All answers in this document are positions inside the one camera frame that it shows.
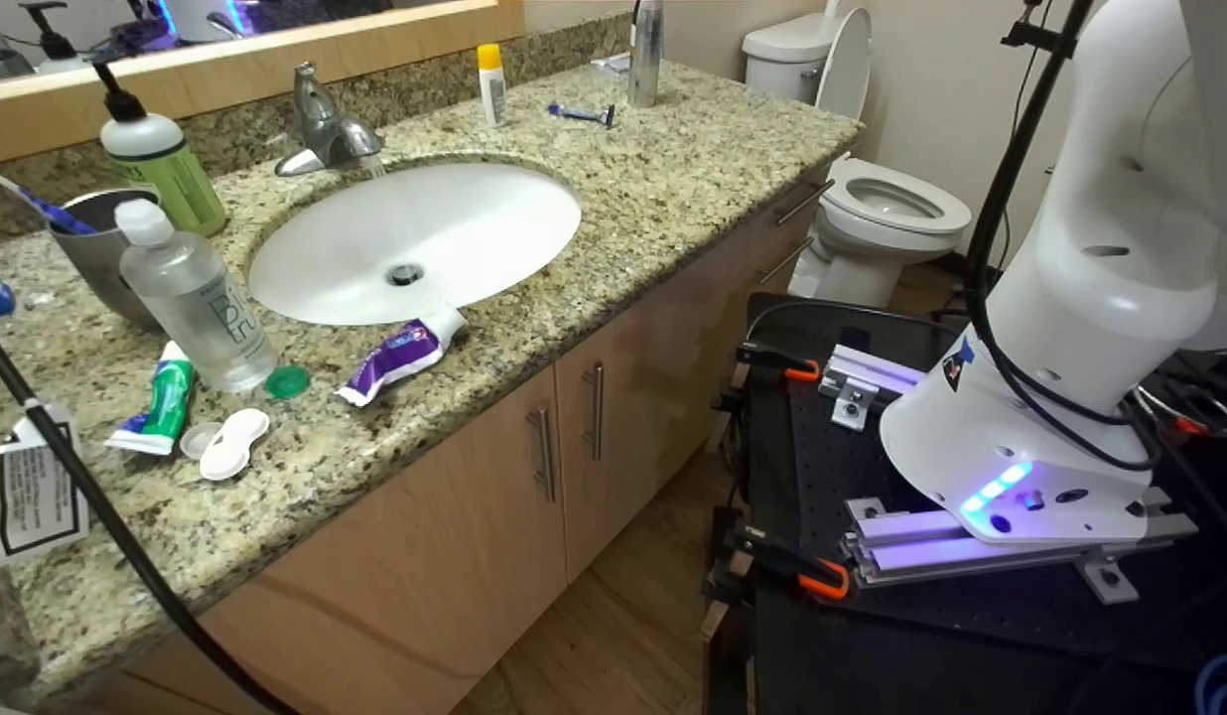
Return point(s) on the chrome sink faucet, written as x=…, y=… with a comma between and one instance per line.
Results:
x=323, y=126

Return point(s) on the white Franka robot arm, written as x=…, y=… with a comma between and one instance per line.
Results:
x=1088, y=305

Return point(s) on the black clamp with orange grip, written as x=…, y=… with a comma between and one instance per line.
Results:
x=805, y=575
x=784, y=366

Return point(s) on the white oval sink basin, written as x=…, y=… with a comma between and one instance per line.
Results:
x=478, y=226

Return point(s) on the purple toothpaste tube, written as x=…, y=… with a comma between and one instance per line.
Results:
x=397, y=357

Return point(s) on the chrome sink drain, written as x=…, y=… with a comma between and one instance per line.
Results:
x=407, y=276

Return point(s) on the wooden vanity cabinet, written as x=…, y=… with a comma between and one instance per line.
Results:
x=437, y=532

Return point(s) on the blue razor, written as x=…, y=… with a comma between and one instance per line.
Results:
x=580, y=116

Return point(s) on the white bottle with yellow cap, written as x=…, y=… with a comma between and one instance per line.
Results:
x=489, y=87

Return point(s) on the silver metal bottle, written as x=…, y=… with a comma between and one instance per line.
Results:
x=645, y=60

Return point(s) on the white toilet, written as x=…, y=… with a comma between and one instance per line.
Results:
x=891, y=214

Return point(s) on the small green cap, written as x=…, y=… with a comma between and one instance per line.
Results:
x=289, y=382

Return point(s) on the white floss container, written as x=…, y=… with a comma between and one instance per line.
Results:
x=235, y=442

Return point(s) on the black robot table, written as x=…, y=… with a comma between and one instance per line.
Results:
x=902, y=651

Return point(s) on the clear bottle with white cap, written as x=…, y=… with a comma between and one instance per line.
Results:
x=197, y=305

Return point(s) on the clear round lid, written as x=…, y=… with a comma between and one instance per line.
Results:
x=191, y=442

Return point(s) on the green toothpaste tube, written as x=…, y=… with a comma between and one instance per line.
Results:
x=174, y=399

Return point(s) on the wood framed mirror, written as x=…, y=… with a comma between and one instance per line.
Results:
x=241, y=67

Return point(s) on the green pump soap bottle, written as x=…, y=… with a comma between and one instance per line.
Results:
x=159, y=171

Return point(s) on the grey metal cup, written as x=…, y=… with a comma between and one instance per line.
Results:
x=102, y=271

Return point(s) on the blue toothbrush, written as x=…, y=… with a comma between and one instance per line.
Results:
x=57, y=215

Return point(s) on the aluminium mounting rail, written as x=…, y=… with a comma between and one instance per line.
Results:
x=982, y=550
x=875, y=377

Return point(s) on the black bracket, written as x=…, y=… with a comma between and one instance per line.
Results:
x=1035, y=39

